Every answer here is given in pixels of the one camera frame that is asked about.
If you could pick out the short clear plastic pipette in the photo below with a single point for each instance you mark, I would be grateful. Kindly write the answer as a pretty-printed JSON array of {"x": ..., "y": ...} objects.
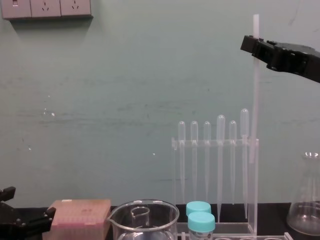
[
  {"x": 194, "y": 130},
  {"x": 207, "y": 130},
  {"x": 181, "y": 130},
  {"x": 232, "y": 130}
]

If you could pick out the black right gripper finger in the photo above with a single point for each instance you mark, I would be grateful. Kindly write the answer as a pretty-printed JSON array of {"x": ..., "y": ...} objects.
[
  {"x": 265, "y": 51},
  {"x": 248, "y": 45}
]

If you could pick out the clear glass stirring rod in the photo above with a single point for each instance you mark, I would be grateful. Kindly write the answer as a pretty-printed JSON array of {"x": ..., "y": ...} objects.
[{"x": 255, "y": 100}]

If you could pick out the small glass beaker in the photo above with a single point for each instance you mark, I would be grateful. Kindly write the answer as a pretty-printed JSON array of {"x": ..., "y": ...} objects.
[{"x": 140, "y": 216}]

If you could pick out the clear acrylic tube rack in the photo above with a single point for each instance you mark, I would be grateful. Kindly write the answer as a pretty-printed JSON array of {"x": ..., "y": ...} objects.
[{"x": 235, "y": 237}]

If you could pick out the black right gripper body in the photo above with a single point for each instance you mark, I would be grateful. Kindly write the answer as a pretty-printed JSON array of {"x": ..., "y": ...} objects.
[{"x": 303, "y": 62}]

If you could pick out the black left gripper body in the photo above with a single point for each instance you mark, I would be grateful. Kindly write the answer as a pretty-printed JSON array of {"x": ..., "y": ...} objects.
[{"x": 10, "y": 225}]

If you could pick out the glass conical flask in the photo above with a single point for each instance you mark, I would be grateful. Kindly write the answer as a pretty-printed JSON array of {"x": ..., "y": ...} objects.
[{"x": 303, "y": 210}]

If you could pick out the pink pipette tip box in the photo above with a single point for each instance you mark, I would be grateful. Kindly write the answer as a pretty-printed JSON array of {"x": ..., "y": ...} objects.
[{"x": 80, "y": 215}]

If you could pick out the teal capped sample tube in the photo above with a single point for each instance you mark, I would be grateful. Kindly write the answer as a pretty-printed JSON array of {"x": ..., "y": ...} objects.
[
  {"x": 201, "y": 221},
  {"x": 198, "y": 207}
]

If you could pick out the large glass beaker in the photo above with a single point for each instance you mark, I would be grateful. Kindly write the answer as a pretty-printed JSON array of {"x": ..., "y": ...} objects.
[{"x": 172, "y": 220}]

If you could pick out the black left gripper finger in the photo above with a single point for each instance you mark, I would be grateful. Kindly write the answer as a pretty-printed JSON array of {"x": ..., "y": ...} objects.
[
  {"x": 7, "y": 193},
  {"x": 40, "y": 221}
]

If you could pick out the long clear plastic pipette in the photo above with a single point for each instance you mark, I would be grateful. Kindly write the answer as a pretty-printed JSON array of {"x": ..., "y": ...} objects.
[
  {"x": 220, "y": 127},
  {"x": 244, "y": 122}
]

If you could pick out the grey wall socket panel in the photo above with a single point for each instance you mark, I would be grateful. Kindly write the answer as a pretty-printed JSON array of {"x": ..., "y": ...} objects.
[{"x": 47, "y": 8}]

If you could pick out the clear acrylic pipette rack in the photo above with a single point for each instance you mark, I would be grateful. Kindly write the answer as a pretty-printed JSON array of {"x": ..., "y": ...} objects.
[{"x": 253, "y": 187}]

